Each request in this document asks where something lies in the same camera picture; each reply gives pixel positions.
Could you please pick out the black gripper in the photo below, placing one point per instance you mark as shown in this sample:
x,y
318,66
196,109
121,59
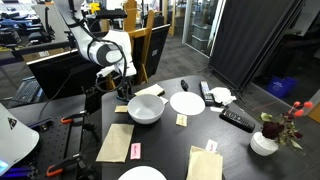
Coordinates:
x,y
125,83

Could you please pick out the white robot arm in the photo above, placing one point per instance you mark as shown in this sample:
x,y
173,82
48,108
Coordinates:
x,y
100,51

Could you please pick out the white bowl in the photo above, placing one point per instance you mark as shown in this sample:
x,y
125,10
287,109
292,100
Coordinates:
x,y
145,108

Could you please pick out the small brown sugar packet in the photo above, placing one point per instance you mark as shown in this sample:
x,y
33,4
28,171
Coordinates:
x,y
121,109

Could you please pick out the black tripod stand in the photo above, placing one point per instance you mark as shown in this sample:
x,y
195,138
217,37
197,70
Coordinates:
x,y
90,100

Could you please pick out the square brown paper napkin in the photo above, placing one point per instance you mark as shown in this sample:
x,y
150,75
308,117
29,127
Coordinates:
x,y
115,142

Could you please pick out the black monitor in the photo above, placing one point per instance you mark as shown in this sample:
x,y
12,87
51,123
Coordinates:
x,y
60,71
155,46

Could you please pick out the curved black remote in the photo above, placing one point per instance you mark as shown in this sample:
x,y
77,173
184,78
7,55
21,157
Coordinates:
x,y
184,84

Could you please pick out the small tan packet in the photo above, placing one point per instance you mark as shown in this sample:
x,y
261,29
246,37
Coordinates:
x,y
181,120

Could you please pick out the large white plate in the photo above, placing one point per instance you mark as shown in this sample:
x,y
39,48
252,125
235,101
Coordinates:
x,y
187,103

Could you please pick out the wooden easel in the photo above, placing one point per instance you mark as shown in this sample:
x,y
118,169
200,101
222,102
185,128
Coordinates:
x,y
141,33

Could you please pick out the small white plate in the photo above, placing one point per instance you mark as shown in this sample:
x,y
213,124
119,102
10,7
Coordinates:
x,y
141,173

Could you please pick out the long black tv remote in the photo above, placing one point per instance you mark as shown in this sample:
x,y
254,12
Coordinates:
x,y
206,92

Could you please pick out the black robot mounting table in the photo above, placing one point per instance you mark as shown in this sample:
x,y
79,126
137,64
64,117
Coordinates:
x,y
56,140

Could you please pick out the small white packet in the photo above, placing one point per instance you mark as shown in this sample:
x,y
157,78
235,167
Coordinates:
x,y
216,109

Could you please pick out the crumpled white tissue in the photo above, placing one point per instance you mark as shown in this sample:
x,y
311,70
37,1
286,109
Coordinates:
x,y
222,95

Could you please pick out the black keyboard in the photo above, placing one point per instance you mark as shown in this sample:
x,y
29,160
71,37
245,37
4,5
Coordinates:
x,y
26,90

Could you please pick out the pink and white packet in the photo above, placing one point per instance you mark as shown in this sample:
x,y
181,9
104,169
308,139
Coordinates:
x,y
211,145

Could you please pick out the short black remote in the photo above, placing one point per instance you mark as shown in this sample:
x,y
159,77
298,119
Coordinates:
x,y
237,120

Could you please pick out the black fabric partition screen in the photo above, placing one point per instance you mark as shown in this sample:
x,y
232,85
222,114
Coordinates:
x,y
246,36

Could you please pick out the white vase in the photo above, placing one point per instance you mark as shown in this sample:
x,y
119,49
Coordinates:
x,y
263,144

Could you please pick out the dark red flower bouquet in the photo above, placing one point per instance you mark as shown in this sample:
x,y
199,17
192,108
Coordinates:
x,y
273,129

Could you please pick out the blue bin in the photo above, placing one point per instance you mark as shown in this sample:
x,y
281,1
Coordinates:
x,y
281,86

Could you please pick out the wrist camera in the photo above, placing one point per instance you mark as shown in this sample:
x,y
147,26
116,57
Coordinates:
x,y
106,71

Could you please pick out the black camera on stand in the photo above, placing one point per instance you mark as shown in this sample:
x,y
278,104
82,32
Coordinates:
x,y
111,13

